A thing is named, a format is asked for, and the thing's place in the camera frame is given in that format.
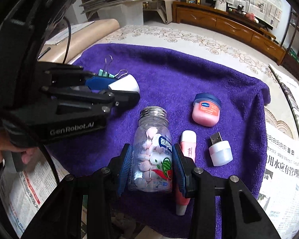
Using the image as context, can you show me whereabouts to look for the dark shelf unit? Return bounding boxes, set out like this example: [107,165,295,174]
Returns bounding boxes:
[280,7,299,67]

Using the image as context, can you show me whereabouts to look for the pink highlighter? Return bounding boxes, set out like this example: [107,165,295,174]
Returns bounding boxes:
[175,130,197,216]

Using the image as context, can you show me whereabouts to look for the black cable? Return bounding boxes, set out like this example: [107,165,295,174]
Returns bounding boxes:
[63,19,72,64]
[38,144,62,183]

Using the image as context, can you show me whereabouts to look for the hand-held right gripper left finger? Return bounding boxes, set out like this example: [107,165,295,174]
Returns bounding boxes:
[22,143,134,239]

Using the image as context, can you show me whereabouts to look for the pink jar with blue lid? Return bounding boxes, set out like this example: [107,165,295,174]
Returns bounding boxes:
[192,93,222,126]

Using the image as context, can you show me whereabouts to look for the wooden cabinet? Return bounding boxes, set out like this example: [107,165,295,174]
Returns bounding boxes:
[172,0,287,66]

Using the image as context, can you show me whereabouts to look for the black pen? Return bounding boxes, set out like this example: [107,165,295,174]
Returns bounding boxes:
[37,47,51,61]

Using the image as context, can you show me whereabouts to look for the clear candy bottle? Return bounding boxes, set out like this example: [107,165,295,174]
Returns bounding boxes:
[128,106,174,194]

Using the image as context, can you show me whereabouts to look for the green binder clip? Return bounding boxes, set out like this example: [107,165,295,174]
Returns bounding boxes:
[98,55,129,79]

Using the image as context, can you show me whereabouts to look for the newspaper sheet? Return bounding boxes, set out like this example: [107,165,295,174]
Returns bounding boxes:
[0,152,66,237]
[258,122,299,232]

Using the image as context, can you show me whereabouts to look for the tea set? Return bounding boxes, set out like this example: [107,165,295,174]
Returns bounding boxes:
[229,5,260,22]

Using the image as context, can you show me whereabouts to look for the newspapers on wall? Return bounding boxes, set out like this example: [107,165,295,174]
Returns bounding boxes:
[198,0,283,28]

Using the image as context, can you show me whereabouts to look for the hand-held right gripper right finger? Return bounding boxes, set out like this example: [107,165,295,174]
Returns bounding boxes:
[173,143,281,239]

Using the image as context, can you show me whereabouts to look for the white plug-in lamp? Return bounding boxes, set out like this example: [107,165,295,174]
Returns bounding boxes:
[209,132,233,167]

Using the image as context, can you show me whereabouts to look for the white papers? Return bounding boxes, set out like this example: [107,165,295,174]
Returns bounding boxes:
[46,21,95,46]

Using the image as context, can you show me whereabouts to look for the blue and white bottle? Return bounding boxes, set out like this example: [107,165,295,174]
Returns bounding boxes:
[86,74,140,93]

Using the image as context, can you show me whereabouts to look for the person's left hand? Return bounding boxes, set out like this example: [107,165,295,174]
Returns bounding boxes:
[0,128,39,169]

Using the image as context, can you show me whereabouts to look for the purple towel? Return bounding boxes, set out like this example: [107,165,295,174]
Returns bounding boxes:
[46,43,271,239]

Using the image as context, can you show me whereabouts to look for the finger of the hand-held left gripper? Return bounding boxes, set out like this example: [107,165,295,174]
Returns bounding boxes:
[47,87,140,115]
[41,62,98,88]

